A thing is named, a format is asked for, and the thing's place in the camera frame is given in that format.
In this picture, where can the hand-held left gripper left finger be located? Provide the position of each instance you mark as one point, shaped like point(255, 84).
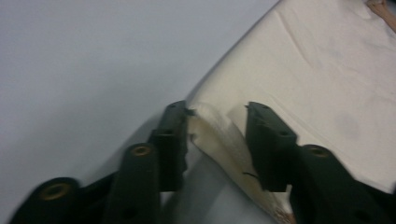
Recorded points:
point(172, 146)

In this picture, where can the cream baby bodysuit brown trim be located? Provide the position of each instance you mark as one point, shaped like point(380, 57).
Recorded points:
point(299, 77)

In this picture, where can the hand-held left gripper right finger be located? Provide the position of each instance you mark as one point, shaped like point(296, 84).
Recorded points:
point(269, 146)

